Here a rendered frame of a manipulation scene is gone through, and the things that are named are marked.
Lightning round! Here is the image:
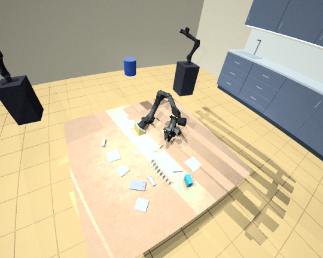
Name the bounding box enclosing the teal rectangular block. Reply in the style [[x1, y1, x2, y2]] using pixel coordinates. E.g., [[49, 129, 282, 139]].
[[184, 174, 194, 188]]

